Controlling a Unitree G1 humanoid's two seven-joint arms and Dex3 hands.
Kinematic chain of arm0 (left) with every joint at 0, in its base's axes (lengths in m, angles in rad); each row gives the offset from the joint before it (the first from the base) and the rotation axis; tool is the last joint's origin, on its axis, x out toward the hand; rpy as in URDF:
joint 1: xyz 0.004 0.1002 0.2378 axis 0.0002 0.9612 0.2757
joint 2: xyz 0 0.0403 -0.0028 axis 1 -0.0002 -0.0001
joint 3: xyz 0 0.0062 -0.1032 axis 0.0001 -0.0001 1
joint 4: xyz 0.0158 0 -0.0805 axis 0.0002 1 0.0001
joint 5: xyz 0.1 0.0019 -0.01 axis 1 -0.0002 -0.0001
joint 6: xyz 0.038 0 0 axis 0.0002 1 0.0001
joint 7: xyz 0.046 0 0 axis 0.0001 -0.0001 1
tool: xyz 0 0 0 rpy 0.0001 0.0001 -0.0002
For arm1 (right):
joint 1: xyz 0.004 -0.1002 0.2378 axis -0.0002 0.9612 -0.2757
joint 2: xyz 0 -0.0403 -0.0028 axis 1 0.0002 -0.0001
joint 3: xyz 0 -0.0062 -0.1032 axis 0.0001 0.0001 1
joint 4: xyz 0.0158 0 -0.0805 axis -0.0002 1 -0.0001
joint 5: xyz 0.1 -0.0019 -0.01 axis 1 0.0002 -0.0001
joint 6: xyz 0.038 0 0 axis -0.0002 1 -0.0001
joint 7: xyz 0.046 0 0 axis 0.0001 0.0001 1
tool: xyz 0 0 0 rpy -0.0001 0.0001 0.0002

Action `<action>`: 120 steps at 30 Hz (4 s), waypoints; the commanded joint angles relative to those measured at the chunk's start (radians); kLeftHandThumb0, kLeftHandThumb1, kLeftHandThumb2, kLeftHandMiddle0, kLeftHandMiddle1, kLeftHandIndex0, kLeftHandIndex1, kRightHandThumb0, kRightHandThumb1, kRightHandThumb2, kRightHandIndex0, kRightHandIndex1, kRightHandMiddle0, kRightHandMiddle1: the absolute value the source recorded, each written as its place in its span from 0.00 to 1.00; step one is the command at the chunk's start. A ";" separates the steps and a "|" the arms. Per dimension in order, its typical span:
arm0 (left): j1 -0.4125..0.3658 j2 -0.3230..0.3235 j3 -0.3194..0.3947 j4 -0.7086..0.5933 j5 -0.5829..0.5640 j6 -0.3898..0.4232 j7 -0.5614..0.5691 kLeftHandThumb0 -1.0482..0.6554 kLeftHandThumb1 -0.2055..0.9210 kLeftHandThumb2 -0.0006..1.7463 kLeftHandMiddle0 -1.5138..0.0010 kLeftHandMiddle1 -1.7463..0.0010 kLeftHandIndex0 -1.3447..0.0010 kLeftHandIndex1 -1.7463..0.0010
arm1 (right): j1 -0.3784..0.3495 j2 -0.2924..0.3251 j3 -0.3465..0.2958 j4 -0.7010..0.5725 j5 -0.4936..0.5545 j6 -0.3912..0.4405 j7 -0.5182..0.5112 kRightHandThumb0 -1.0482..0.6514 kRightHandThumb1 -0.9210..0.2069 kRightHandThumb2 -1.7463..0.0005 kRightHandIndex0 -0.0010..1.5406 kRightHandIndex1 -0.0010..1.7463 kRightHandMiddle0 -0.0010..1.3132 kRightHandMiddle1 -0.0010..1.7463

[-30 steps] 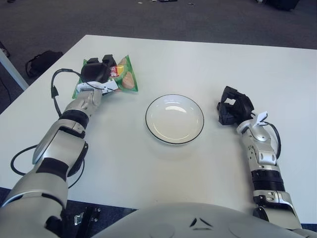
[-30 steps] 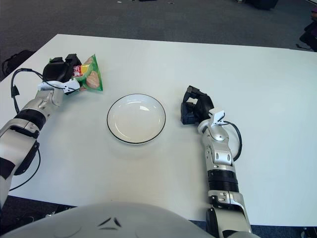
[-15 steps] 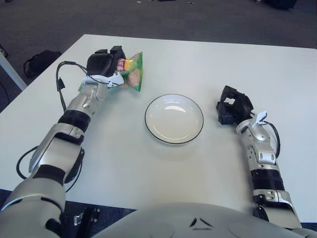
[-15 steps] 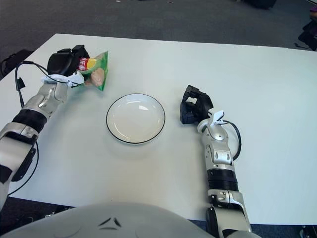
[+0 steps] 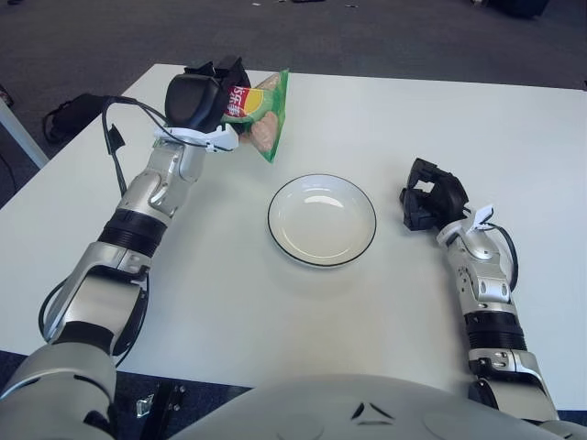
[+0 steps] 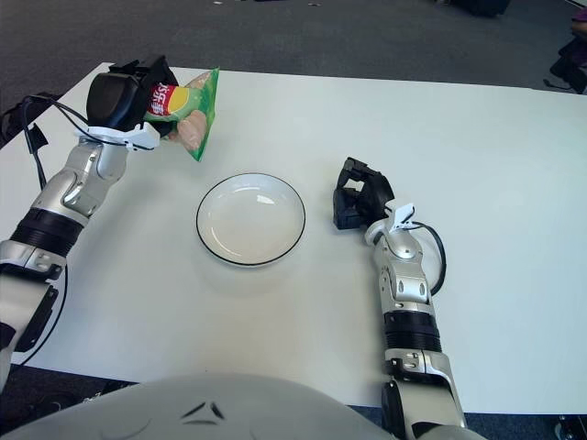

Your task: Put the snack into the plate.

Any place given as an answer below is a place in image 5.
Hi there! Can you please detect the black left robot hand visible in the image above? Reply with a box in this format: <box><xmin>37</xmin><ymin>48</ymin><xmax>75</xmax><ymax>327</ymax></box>
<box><xmin>163</xmin><ymin>55</ymin><xmax>251</xmax><ymax>134</ymax></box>

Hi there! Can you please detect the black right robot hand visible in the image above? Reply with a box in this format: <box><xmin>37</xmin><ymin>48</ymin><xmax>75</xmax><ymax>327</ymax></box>
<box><xmin>398</xmin><ymin>158</ymin><xmax>471</xmax><ymax>231</ymax></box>

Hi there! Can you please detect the green snack chips bag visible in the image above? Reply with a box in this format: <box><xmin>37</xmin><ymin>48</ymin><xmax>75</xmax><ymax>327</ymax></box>
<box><xmin>218</xmin><ymin>68</ymin><xmax>291</xmax><ymax>164</ymax></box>

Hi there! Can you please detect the white plate with black rim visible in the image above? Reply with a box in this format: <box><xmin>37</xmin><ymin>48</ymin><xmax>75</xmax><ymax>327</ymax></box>
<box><xmin>268</xmin><ymin>172</ymin><xmax>378</xmax><ymax>270</ymax></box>

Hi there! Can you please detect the black backpack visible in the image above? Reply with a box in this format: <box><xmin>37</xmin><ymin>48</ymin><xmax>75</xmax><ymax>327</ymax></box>
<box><xmin>41</xmin><ymin>93</ymin><xmax>116</xmax><ymax>143</ymax></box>

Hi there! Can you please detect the white neighbouring table edge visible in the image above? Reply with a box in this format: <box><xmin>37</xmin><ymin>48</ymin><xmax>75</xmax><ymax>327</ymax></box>
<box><xmin>0</xmin><ymin>98</ymin><xmax>50</xmax><ymax>169</ymax></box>

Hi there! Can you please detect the black case on floor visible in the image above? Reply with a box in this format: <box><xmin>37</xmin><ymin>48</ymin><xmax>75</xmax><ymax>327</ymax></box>
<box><xmin>488</xmin><ymin>0</ymin><xmax>551</xmax><ymax>19</ymax></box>

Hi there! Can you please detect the grey robot torso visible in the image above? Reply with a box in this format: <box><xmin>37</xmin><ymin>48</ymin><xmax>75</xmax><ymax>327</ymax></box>
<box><xmin>169</xmin><ymin>373</ymin><xmax>587</xmax><ymax>440</ymax></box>

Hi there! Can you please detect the white right wrist mount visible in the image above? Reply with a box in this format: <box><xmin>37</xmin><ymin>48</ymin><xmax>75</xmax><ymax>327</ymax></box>
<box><xmin>470</xmin><ymin>204</ymin><xmax>496</xmax><ymax>234</ymax></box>

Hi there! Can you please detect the white wrist mount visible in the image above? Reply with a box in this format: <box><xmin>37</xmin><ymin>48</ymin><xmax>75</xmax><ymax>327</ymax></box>
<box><xmin>470</xmin><ymin>204</ymin><xmax>496</xmax><ymax>234</ymax></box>
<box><xmin>153</xmin><ymin>126</ymin><xmax>240</xmax><ymax>155</ymax></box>

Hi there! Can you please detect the white left wrist mount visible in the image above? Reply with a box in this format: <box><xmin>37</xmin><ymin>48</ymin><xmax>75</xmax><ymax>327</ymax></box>
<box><xmin>153</xmin><ymin>126</ymin><xmax>240</xmax><ymax>155</ymax></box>

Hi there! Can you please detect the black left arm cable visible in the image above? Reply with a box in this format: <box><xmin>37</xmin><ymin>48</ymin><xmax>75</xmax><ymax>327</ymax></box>
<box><xmin>39</xmin><ymin>94</ymin><xmax>171</xmax><ymax>368</ymax></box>

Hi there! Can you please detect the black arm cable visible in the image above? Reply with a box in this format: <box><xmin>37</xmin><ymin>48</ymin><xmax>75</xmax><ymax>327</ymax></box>
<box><xmin>39</xmin><ymin>94</ymin><xmax>171</xmax><ymax>368</ymax></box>
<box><xmin>485</xmin><ymin>223</ymin><xmax>519</xmax><ymax>303</ymax></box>

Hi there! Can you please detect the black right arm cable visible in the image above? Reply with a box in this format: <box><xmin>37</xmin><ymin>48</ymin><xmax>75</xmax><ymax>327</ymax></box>
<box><xmin>485</xmin><ymin>223</ymin><xmax>519</xmax><ymax>303</ymax></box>

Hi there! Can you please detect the metal bracket under table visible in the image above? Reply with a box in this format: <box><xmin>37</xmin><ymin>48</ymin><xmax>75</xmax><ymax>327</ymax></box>
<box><xmin>135</xmin><ymin>382</ymin><xmax>187</xmax><ymax>421</ymax></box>

